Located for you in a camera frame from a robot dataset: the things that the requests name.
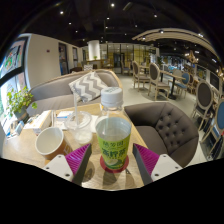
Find flat round red coaster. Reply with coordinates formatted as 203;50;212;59
99;153;130;173

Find window with festive stickers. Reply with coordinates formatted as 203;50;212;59
0;36;29;134

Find group of dining chairs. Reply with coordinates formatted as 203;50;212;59
119;59;224;161

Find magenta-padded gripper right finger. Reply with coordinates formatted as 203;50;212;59
132;143;184;186

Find white paper napkin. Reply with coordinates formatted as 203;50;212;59
89;114;100;133

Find grey white chevron pillow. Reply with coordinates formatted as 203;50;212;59
68;70;109;104

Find clear bottle with green label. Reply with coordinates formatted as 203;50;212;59
94;87;133;172

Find white round pillar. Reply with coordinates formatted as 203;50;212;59
87;39;102;62

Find green potted plant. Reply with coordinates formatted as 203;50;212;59
5;85;38;123

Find group of ceiling lights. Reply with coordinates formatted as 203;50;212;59
58;1;218;64

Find white tissue box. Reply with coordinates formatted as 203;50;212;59
23;109;53;135

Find tan paper mug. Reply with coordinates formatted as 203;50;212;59
34;126;73;161

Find grey curved sofa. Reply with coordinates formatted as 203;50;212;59
26;68;124;118

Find grey tufted armchair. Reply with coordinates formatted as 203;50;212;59
123;101;200;169

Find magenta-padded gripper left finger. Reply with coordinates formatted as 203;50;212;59
42;143;93;186

